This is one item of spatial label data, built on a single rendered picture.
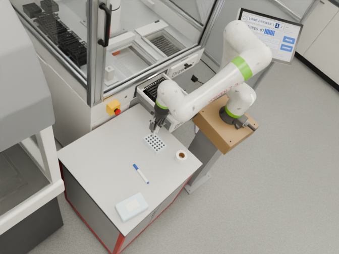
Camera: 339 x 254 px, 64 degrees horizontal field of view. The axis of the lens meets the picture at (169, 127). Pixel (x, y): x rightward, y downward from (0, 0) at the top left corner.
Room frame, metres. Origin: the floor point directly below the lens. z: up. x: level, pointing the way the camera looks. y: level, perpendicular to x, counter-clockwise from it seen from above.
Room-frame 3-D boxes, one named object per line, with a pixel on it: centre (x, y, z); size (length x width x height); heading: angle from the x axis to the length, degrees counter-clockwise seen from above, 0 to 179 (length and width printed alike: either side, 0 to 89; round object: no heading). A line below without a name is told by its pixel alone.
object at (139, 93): (1.21, 0.12, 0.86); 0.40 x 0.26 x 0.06; 64
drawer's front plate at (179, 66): (1.54, 0.08, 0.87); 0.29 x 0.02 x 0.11; 154
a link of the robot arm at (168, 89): (0.94, 0.07, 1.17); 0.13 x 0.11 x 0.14; 50
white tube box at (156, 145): (0.90, 0.04, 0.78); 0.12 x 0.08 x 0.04; 62
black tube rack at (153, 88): (1.21, 0.11, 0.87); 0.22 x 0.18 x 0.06; 64
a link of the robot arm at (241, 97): (1.28, -0.33, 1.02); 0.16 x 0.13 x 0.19; 52
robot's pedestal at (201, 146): (1.27, -0.34, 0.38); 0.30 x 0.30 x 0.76; 59
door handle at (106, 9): (0.86, 0.39, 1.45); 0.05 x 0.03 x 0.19; 64
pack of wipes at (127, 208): (0.49, 0.02, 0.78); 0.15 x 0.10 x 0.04; 142
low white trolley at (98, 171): (0.76, 0.12, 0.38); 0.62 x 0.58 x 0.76; 154
